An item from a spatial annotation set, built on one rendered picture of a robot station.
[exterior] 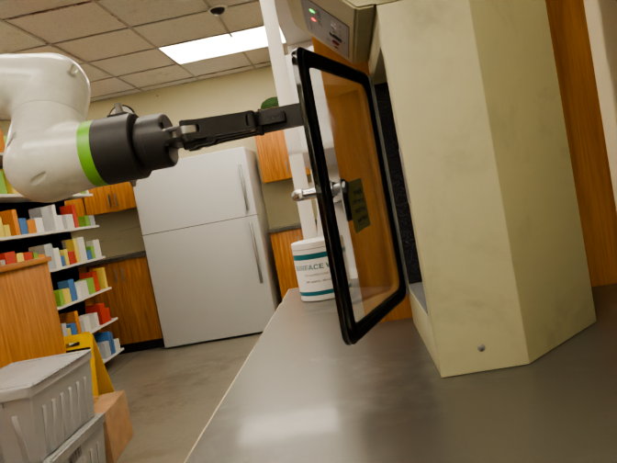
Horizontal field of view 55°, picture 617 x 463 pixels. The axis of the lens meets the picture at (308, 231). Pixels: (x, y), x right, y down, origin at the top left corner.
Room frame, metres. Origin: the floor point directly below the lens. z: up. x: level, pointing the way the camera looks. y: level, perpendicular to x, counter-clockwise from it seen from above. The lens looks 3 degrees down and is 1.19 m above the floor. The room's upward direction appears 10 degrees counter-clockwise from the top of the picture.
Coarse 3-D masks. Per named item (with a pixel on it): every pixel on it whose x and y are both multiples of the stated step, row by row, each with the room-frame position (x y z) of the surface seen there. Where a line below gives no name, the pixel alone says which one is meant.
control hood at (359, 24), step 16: (288, 0) 0.93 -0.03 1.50; (320, 0) 0.81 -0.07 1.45; (336, 0) 0.76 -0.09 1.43; (352, 0) 0.74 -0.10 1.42; (368, 0) 0.74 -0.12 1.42; (336, 16) 0.83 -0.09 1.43; (352, 16) 0.78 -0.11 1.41; (368, 16) 0.78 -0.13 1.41; (352, 32) 0.86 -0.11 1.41; (368, 32) 0.86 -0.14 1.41; (352, 48) 0.95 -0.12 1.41; (368, 48) 0.97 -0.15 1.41
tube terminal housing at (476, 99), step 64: (384, 0) 0.74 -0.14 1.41; (448, 0) 0.73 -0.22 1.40; (512, 0) 0.80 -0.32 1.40; (384, 64) 0.90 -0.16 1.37; (448, 64) 0.73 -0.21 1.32; (512, 64) 0.78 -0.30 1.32; (448, 128) 0.74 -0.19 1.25; (512, 128) 0.77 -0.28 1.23; (448, 192) 0.74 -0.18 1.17; (512, 192) 0.75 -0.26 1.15; (448, 256) 0.74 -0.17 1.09; (512, 256) 0.73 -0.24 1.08; (576, 256) 0.84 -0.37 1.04; (448, 320) 0.74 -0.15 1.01; (512, 320) 0.73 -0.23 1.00; (576, 320) 0.82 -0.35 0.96
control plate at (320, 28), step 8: (304, 0) 0.86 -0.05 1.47; (304, 8) 0.91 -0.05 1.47; (312, 8) 0.87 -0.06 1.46; (320, 8) 0.84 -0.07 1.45; (304, 16) 0.95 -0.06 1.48; (312, 16) 0.92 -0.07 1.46; (320, 16) 0.88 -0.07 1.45; (328, 16) 0.85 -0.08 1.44; (312, 24) 0.97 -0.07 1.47; (320, 24) 0.93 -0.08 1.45; (328, 24) 0.90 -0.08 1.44; (336, 24) 0.87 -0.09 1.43; (344, 24) 0.84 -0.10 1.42; (312, 32) 1.03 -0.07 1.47; (320, 32) 0.98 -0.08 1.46; (328, 32) 0.95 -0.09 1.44; (336, 32) 0.91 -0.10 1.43; (344, 32) 0.88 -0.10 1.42; (328, 40) 1.01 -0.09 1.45; (336, 40) 0.97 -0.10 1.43; (344, 40) 0.93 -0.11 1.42; (344, 48) 0.98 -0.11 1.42
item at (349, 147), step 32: (320, 96) 0.83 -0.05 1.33; (352, 96) 0.95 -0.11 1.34; (320, 128) 0.81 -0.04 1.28; (352, 128) 0.93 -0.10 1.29; (352, 160) 0.90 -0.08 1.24; (320, 192) 0.77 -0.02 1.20; (352, 192) 0.88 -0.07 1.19; (384, 192) 1.03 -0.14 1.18; (352, 224) 0.86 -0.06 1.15; (384, 224) 1.00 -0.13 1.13; (352, 256) 0.83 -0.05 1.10; (384, 256) 0.97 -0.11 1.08; (352, 288) 0.81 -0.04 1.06; (384, 288) 0.94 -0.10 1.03
